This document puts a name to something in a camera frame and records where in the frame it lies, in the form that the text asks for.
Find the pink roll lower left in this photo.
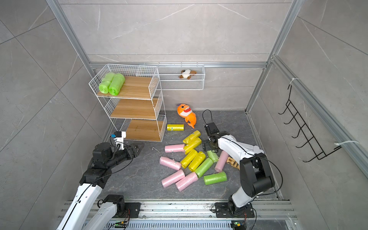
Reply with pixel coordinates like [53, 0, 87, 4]
[161, 169, 185, 187]

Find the pink roll lower right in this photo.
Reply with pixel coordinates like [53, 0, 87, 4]
[175, 172, 198, 192]

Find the pink roll upper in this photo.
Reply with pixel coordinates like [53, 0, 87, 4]
[164, 144, 185, 153]

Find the yellow roll upper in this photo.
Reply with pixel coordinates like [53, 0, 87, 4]
[183, 130, 201, 145]

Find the white round handled brush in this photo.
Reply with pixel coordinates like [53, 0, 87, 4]
[243, 144, 264, 154]

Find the yellow roll middle left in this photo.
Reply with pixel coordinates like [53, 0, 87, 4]
[180, 149, 198, 169]

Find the pink roll left middle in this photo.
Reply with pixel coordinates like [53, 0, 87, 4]
[160, 156, 182, 171]

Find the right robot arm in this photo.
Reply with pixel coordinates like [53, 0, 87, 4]
[204, 122, 278, 217]

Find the yellow roll near shelf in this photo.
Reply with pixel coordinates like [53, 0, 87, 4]
[167, 124, 184, 131]

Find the pink roll right small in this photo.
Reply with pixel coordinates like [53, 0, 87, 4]
[215, 150, 229, 173]

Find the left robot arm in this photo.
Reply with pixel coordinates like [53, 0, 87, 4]
[57, 142, 144, 230]

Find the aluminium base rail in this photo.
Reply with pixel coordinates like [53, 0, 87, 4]
[57, 200, 298, 230]

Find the brown white plush toy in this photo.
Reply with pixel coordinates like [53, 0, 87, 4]
[179, 69, 197, 80]

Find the white wire wall basket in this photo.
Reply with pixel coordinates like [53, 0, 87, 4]
[133, 64, 206, 91]

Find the black wall hook rack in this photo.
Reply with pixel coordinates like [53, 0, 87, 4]
[278, 85, 342, 163]

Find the yellow roll middle right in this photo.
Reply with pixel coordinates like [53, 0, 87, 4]
[188, 151, 206, 172]

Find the orange shark plush toy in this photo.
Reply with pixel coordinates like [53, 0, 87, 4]
[177, 104, 196, 128]

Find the white wire three-tier shelf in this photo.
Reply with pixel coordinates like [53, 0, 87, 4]
[89, 64, 167, 142]

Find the brown patterned object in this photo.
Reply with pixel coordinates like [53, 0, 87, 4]
[226, 157, 240, 170]

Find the green roll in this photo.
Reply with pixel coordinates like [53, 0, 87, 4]
[99, 72, 115, 94]
[203, 172, 227, 185]
[195, 158, 213, 178]
[207, 150, 219, 163]
[108, 73, 126, 96]

